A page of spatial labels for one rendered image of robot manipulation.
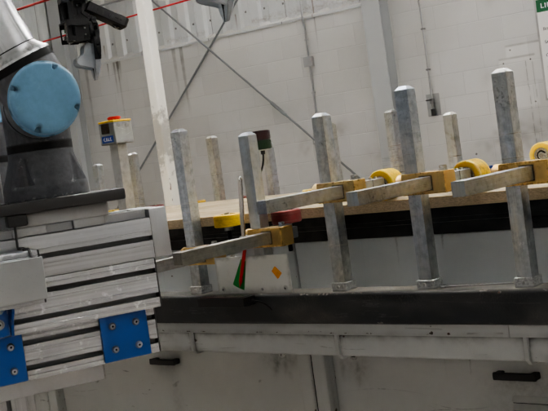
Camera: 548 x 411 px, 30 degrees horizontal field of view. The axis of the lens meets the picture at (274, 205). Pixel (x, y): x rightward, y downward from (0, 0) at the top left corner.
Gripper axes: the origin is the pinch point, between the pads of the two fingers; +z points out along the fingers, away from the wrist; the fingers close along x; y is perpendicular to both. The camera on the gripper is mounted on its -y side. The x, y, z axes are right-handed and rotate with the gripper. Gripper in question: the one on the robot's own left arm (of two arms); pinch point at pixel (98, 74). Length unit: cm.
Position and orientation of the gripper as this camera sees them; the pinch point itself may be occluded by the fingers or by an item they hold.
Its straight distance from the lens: 263.1
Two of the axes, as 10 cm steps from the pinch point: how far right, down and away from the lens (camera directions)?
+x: 4.3, -0.1, -9.0
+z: 1.4, 9.9, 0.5
